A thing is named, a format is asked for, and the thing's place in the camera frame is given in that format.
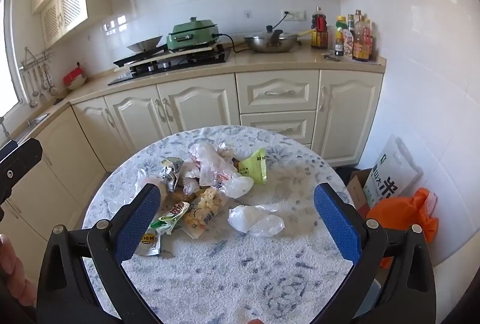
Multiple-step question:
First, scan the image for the cream cabinet door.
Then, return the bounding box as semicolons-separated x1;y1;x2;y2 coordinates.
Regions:
318;69;384;168
157;74;241;133
104;85;174;160
71;97;130;175

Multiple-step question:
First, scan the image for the red cloth item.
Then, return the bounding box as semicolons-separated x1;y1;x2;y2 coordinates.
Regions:
62;62;89;91

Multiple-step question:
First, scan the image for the row of condiment bottles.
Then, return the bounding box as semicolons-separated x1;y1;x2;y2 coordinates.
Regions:
310;7;376;63

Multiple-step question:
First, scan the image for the green red wrapper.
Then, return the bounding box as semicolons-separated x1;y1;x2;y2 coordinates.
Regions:
149;201;191;235

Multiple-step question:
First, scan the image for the large clear red-print plastic bag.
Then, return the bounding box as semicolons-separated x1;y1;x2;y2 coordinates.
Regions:
180;141;241;197

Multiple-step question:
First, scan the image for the black power cable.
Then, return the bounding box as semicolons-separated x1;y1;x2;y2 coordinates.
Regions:
217;33;249;54

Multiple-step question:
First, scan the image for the clear packet of yellow snacks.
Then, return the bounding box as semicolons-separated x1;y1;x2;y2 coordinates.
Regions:
181;187;228;239

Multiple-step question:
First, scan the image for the black gas stove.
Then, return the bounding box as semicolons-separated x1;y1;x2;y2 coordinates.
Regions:
107;45;232;87

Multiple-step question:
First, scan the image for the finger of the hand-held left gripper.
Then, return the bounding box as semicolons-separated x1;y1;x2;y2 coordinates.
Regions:
0;139;19;163
0;138;43;203

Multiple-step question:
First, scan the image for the cream lattice upper cabinet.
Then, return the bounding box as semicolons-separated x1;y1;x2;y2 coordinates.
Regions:
39;0;89;49

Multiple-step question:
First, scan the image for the crumpled clear plastic wrap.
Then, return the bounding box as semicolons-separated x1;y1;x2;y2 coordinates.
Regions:
227;203;286;239

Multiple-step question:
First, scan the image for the pink white plastic bag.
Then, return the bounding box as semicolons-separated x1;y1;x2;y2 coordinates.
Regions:
426;193;439;218

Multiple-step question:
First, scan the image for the steel wok with lid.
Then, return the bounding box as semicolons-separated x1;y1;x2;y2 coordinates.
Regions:
244;25;318;54

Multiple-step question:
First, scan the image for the wooden board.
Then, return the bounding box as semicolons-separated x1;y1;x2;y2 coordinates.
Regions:
129;47;226;67

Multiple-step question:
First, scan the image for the steel sink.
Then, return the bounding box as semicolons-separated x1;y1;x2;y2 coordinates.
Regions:
22;113;52;128

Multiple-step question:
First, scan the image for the silver foil snack packet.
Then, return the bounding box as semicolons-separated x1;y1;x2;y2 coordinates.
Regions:
159;157;185;193

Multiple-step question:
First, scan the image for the white blue fluffy table cover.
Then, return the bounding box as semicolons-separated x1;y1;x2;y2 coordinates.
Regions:
82;125;355;324

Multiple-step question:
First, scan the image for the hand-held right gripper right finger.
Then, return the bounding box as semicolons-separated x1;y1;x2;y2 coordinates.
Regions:
313;182;437;324

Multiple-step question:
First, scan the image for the cream sink cabinet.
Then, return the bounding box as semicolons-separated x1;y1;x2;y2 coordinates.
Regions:
0;107;107;285

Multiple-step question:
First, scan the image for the white wall socket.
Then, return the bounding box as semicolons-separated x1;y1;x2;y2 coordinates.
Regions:
282;9;307;22

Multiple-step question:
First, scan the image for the green electric cooker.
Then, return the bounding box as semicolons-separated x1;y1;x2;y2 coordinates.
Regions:
166;17;222;53

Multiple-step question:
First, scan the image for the window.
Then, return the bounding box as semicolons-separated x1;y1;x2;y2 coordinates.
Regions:
0;0;24;115

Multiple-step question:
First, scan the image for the white rice bag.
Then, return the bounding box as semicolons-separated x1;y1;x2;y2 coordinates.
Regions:
362;134;425;209

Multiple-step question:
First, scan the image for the green snack packet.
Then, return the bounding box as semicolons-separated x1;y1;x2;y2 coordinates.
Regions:
237;149;268;185

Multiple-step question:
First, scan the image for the small clear plastic bag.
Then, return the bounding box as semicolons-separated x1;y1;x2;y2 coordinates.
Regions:
220;176;254;199

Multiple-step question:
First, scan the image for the rack of hanging utensils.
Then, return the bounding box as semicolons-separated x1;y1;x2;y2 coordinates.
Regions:
20;47;59;109

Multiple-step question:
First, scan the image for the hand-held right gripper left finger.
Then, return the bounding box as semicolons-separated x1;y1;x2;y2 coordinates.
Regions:
37;183;164;324

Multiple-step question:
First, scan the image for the orange fabric bag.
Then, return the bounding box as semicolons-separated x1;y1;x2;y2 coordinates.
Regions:
365;187;439;269

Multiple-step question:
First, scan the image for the small silver yellow packet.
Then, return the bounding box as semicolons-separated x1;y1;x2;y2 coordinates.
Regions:
134;231;163;257

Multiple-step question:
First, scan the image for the person's left hand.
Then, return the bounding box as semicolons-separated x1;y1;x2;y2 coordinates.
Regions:
0;233;37;307

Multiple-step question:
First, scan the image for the cardboard box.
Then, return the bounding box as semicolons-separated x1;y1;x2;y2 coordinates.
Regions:
345;168;373;218

